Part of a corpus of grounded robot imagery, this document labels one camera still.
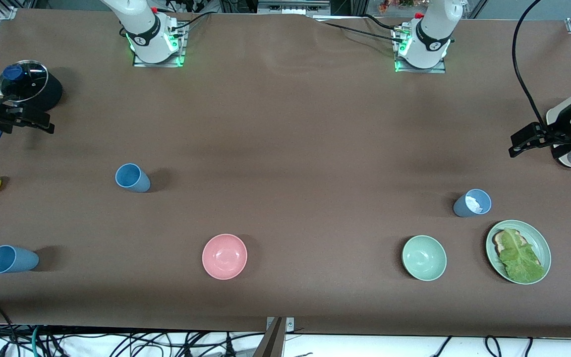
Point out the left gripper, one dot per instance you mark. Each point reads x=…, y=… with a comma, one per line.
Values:
x=547, y=136

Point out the blue plastic cup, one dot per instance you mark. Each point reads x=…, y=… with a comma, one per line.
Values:
x=15, y=260
x=461, y=207
x=134, y=179

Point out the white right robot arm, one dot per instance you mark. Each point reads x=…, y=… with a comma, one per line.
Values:
x=142, y=29

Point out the glass lid with blue knob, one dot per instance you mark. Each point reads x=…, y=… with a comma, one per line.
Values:
x=28, y=82

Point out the white crumpled paper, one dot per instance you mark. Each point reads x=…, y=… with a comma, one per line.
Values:
x=473, y=203

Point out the bread slice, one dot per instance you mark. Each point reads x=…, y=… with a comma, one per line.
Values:
x=500, y=240

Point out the light green plate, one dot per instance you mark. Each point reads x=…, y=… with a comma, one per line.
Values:
x=543, y=243

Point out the green lettuce leaf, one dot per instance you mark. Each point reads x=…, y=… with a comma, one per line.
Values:
x=521, y=258

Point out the light green bowl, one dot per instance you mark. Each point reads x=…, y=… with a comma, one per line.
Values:
x=424, y=258

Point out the colourful plastic toys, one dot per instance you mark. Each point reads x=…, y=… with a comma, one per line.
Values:
x=394, y=5

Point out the table cover sheet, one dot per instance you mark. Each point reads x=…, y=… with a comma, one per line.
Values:
x=315, y=124

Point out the pink bowl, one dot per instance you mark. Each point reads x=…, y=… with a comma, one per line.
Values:
x=224, y=256

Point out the grey metal box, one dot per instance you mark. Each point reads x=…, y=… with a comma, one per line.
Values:
x=293, y=6

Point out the grey brown slanted bar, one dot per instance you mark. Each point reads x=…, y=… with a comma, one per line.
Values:
x=270, y=342

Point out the metal base plate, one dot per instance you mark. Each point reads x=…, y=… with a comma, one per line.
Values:
x=441, y=68
x=139, y=62

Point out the metal table edge bracket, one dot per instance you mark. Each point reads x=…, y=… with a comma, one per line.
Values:
x=289, y=325

